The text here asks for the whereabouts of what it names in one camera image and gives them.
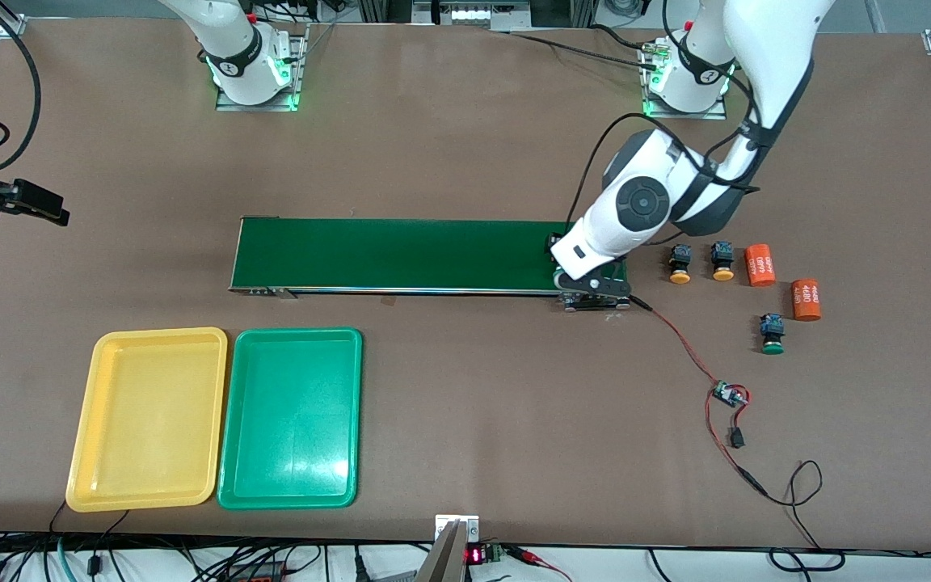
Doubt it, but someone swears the orange cylinder battery cell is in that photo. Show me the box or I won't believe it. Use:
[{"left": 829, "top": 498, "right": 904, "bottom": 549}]
[
  {"left": 744, "top": 244, "right": 777, "bottom": 287},
  {"left": 791, "top": 279, "right": 823, "bottom": 322}
]

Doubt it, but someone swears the green mushroom push button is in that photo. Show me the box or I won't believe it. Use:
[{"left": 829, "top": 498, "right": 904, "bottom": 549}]
[{"left": 760, "top": 313, "right": 786, "bottom": 356}]

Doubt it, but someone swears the green conveyor belt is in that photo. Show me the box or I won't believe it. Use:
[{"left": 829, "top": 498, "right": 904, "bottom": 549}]
[{"left": 228, "top": 217, "right": 632, "bottom": 312}]

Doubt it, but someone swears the yellow plastic tray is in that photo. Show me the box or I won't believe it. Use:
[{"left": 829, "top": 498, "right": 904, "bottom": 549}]
[{"left": 65, "top": 327, "right": 229, "bottom": 513}]

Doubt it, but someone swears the red clip lead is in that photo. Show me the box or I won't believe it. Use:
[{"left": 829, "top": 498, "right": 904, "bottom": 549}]
[{"left": 506, "top": 546, "right": 573, "bottom": 582}]

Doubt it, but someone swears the green plastic tray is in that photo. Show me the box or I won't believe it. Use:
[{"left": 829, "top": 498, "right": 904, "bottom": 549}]
[{"left": 217, "top": 327, "right": 364, "bottom": 511}]

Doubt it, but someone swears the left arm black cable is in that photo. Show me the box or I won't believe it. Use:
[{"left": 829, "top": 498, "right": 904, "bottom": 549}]
[{"left": 567, "top": 0, "right": 761, "bottom": 235}]

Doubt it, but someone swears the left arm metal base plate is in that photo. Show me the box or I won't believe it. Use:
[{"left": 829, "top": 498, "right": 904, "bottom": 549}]
[{"left": 642, "top": 40, "right": 730, "bottom": 120}]

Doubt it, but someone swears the thin black table cable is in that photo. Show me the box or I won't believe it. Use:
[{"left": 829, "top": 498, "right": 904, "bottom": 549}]
[{"left": 510, "top": 31, "right": 662, "bottom": 69}]

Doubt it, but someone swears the aluminium frame with white label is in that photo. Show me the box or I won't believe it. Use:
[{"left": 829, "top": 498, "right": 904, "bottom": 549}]
[{"left": 356, "top": 0, "right": 596, "bottom": 33}]

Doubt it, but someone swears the red and black wire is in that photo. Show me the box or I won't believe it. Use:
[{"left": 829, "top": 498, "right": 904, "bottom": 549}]
[{"left": 627, "top": 293, "right": 773, "bottom": 502}]

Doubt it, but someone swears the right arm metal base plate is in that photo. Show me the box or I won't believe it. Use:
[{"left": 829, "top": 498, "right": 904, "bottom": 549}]
[{"left": 215, "top": 23, "right": 310, "bottom": 112}]

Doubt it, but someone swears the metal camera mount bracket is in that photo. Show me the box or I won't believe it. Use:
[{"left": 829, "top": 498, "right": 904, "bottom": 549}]
[{"left": 417, "top": 514, "right": 480, "bottom": 582}]

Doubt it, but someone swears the looped black cable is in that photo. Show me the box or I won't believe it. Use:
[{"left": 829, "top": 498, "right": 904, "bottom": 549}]
[{"left": 765, "top": 459, "right": 848, "bottom": 575}]

